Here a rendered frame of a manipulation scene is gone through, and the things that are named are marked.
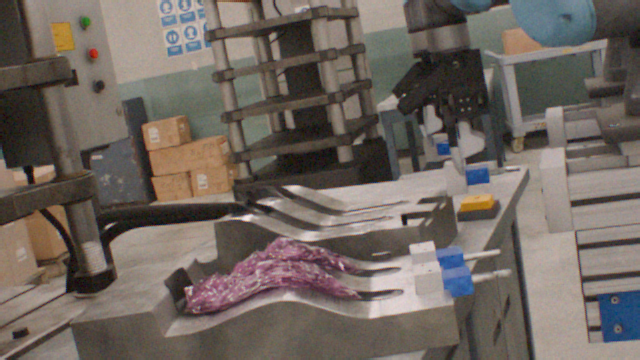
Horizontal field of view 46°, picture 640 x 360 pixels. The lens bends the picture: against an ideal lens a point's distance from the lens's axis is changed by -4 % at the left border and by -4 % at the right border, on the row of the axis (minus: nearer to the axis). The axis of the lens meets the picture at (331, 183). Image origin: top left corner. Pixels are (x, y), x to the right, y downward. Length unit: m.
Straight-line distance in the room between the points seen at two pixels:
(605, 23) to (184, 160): 7.28
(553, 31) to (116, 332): 0.67
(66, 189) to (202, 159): 6.38
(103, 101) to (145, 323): 1.05
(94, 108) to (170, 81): 6.51
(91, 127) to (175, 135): 6.12
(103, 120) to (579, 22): 1.34
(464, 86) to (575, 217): 0.39
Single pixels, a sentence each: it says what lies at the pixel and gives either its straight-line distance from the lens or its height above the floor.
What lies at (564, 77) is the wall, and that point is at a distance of 7.73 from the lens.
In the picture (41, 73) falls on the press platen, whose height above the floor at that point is 1.26.
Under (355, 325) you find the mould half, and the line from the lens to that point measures 1.00.
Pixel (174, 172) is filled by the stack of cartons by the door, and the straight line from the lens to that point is 8.16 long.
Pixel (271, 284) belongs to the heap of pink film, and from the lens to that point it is 1.04.
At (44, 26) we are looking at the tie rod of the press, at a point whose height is 1.36.
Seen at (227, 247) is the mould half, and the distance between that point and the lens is 1.41.
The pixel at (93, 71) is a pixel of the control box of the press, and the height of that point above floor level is 1.26.
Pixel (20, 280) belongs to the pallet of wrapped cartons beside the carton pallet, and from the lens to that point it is 5.32.
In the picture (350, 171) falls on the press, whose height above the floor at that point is 0.38.
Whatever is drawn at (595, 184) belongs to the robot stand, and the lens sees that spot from 1.04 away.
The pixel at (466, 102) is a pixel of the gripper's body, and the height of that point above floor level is 1.06.
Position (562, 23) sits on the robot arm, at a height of 1.17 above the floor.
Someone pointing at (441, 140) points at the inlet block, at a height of 0.95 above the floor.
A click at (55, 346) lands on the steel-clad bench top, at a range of 1.39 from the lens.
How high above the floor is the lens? 1.19
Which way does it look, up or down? 9 degrees down
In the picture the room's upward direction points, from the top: 11 degrees counter-clockwise
